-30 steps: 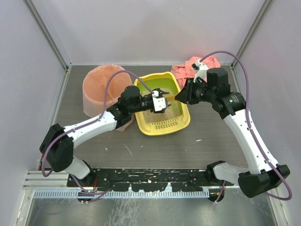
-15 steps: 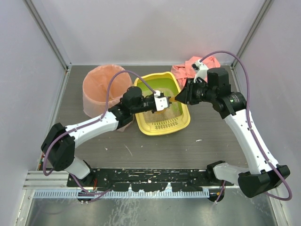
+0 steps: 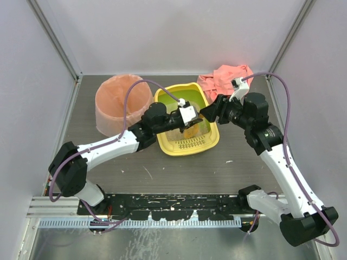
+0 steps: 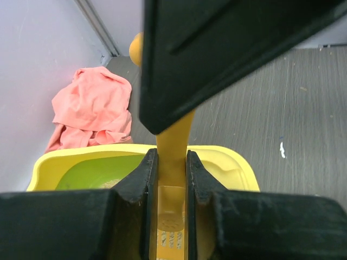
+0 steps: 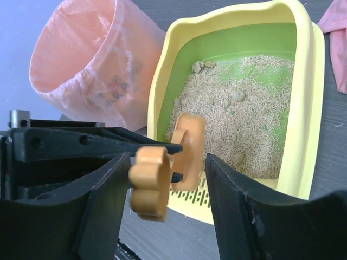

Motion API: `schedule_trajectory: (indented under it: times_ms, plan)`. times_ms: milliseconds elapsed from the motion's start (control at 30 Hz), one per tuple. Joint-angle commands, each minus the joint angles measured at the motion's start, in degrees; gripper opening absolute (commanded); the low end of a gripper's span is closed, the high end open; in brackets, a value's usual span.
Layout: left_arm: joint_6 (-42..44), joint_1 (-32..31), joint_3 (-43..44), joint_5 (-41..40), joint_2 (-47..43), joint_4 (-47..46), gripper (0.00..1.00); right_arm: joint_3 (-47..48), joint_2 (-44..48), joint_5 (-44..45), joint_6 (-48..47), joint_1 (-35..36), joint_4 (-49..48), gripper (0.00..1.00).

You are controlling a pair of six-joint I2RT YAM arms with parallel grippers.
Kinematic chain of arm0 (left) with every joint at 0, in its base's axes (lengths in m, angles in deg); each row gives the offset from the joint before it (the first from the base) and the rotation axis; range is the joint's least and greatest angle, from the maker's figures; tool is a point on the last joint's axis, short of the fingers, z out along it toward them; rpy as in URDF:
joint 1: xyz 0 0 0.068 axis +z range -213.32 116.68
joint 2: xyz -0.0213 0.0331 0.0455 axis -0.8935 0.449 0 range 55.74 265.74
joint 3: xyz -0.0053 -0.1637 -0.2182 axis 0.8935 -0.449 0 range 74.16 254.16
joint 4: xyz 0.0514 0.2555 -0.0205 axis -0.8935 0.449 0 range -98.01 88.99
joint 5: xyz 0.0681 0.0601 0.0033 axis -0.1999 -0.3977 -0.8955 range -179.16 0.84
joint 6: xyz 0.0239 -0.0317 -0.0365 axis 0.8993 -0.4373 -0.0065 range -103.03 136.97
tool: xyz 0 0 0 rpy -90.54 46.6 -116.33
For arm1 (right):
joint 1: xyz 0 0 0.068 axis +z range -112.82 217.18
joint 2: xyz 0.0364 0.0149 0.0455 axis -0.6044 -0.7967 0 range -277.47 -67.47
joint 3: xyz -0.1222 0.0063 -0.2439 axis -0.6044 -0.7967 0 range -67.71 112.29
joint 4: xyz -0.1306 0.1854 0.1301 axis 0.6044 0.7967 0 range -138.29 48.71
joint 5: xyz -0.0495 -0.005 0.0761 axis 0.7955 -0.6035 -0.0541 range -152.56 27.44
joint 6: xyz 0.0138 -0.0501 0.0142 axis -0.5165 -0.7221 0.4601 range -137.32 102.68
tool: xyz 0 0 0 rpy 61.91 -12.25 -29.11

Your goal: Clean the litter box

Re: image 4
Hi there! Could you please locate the orange litter scoop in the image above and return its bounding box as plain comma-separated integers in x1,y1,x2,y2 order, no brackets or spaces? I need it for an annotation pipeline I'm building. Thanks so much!
128,31,196,260

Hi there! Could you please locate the pink cloth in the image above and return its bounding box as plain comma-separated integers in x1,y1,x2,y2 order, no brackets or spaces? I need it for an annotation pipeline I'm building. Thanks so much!
46,67,132,152

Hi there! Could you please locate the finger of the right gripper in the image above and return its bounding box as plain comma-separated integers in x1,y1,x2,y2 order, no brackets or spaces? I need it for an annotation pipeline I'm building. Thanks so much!
139,0,346,135

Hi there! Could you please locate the cat litter sand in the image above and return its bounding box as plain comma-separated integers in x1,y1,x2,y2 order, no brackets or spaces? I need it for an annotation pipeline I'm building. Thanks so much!
99,179,120,189

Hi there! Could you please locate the yellow green litter box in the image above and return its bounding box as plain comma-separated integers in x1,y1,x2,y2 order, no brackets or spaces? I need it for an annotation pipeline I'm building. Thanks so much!
27,144,259,191

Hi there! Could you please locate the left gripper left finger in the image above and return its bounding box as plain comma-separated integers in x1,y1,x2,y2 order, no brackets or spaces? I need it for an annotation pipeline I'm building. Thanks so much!
1,149,158,259

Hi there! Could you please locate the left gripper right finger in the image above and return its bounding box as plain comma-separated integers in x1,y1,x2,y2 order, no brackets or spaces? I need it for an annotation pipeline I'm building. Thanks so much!
186,151,346,259

